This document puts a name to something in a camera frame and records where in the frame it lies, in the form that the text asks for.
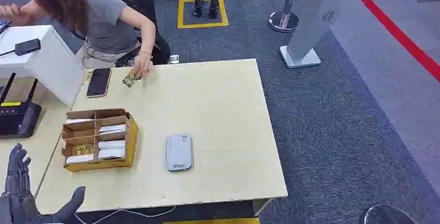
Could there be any person's right hand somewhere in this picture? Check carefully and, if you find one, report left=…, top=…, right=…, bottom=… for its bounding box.
left=0, top=3, right=25, bottom=19

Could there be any person's left hand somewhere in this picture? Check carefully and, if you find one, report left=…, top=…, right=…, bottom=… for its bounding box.
left=132, top=51, right=154, bottom=80

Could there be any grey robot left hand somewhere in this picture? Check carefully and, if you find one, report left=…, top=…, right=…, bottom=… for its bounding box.
left=0, top=143, right=86, bottom=224

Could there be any gold patterned card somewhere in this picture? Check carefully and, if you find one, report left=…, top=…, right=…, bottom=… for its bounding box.
left=122, top=69, right=138, bottom=89

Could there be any black power adapter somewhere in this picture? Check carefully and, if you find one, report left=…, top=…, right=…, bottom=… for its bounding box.
left=14, top=38, right=42, bottom=57

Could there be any black smartphone tan case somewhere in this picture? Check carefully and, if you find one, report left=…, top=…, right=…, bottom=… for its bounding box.
left=86, top=67, right=113, bottom=99

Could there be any person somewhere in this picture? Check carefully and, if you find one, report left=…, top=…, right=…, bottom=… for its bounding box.
left=0, top=0, right=172, bottom=80

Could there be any yellow floor tape square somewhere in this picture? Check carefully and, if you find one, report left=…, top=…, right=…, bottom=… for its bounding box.
left=176, top=0, right=230, bottom=30

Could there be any wooden card box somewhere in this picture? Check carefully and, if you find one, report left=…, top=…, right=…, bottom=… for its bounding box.
left=61, top=108, right=139, bottom=173

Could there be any gold card stack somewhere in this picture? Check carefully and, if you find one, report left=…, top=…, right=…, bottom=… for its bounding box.
left=72, top=144, right=95, bottom=156

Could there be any black router with antennas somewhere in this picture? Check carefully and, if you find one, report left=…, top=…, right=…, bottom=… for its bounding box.
left=0, top=73, right=42, bottom=139

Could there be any grey card reader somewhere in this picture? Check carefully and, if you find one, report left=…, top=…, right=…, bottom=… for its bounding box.
left=165, top=133, right=194, bottom=172

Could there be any grey kiosk stand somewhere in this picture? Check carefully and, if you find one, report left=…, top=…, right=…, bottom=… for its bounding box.
left=279, top=0, right=345, bottom=69

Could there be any red floor tape line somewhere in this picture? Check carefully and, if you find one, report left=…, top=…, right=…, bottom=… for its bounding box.
left=341, top=0, right=440, bottom=83

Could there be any chrome stanchion base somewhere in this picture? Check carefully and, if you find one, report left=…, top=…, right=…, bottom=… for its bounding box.
left=363, top=204, right=419, bottom=224

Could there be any white cable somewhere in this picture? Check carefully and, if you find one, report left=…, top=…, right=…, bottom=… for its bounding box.
left=73, top=205, right=178, bottom=224

